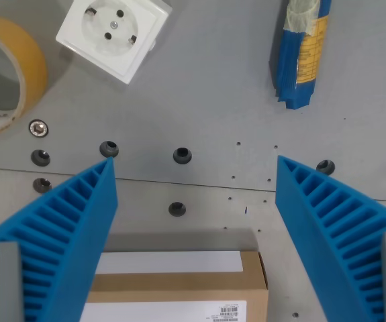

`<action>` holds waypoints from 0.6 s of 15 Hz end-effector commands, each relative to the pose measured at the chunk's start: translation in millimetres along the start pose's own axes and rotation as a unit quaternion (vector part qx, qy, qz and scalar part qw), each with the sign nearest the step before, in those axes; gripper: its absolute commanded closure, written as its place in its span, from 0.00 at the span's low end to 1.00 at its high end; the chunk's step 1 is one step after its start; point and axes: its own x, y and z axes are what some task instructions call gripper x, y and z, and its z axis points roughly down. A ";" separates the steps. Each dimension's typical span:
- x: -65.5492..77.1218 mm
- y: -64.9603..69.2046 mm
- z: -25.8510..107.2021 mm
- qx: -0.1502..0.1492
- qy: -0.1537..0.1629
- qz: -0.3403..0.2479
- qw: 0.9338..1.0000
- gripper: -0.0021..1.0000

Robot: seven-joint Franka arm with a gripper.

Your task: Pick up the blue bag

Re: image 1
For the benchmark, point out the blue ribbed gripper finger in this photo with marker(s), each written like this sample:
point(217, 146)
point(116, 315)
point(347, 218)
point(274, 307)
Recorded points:
point(75, 228)
point(317, 231)

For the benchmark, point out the blue bag with yellow label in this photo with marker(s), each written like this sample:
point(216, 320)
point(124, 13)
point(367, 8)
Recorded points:
point(300, 53)

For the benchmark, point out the silver hex screw with washer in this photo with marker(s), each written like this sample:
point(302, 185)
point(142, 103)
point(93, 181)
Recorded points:
point(39, 128)

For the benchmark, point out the brown cardboard box white labels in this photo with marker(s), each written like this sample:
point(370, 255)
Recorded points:
point(176, 288)

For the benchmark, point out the yellow adhesive tape roll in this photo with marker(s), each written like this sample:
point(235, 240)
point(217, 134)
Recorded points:
point(28, 63)

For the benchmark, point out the white electrical socket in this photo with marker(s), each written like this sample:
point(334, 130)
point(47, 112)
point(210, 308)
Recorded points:
point(113, 35)

